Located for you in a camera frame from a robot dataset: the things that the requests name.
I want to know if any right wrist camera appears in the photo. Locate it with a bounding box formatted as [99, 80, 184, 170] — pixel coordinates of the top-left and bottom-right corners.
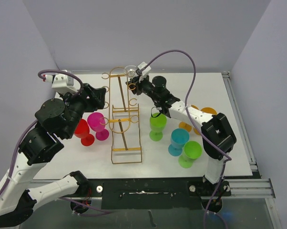
[132, 62, 151, 82]

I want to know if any magenta goblet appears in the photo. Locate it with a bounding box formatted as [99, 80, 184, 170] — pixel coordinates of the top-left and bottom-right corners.
[87, 112, 109, 141]

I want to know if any green goblet front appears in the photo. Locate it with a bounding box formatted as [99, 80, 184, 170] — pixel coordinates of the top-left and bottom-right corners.
[178, 141, 202, 168]

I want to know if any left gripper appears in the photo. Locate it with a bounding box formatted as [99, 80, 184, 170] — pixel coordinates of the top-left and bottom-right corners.
[60, 83, 106, 138]

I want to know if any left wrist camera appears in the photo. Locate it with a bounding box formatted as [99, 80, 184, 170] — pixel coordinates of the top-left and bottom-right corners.
[42, 73, 77, 94]

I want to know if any clear wine glass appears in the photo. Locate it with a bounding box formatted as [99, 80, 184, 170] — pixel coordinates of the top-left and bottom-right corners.
[123, 65, 138, 78]

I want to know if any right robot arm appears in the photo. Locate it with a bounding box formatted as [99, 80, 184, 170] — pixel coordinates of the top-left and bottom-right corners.
[126, 76, 236, 195]

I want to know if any orange goblet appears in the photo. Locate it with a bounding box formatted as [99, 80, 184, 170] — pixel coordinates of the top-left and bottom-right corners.
[178, 104, 199, 132]
[194, 107, 217, 135]

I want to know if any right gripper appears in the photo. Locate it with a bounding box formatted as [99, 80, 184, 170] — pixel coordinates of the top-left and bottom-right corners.
[127, 73, 160, 102]

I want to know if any light green goblet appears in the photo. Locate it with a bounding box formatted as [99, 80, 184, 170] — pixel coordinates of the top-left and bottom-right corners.
[149, 113, 167, 141]

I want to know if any cyan goblet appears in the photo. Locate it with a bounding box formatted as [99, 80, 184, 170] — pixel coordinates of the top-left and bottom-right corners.
[168, 128, 190, 156]

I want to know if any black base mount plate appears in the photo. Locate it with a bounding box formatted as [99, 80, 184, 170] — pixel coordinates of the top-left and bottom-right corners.
[71, 177, 231, 210]

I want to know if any red goblet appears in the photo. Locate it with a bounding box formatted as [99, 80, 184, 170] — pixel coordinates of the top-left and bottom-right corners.
[74, 119, 95, 146]

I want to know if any orange goblet right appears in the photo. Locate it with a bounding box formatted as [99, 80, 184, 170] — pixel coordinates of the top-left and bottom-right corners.
[194, 107, 217, 135]

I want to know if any orange goblet left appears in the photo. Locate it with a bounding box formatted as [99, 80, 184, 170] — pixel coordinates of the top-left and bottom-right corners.
[178, 104, 199, 132]

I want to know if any gold wire glass rack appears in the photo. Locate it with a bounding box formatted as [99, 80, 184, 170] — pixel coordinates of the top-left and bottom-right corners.
[102, 66, 143, 165]

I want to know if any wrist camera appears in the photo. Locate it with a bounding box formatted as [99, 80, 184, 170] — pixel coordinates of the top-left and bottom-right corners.
[132, 62, 151, 82]
[42, 73, 77, 94]

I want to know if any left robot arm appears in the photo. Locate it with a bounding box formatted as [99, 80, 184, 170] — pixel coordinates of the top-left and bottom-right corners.
[0, 83, 106, 228]

